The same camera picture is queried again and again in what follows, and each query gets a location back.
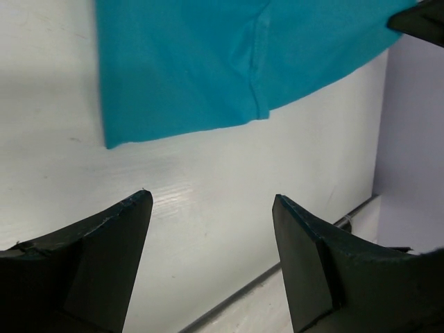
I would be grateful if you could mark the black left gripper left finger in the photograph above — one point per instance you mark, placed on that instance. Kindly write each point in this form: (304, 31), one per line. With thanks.
(79, 278)

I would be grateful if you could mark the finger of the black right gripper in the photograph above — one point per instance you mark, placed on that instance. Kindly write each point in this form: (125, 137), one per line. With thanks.
(423, 21)

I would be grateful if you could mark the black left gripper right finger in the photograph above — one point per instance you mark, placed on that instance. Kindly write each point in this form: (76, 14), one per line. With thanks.
(338, 282)

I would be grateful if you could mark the teal t shirt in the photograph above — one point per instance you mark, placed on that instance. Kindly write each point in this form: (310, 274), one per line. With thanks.
(168, 68)

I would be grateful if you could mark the silver mounting rail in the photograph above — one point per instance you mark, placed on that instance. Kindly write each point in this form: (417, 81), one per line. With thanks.
(261, 305)

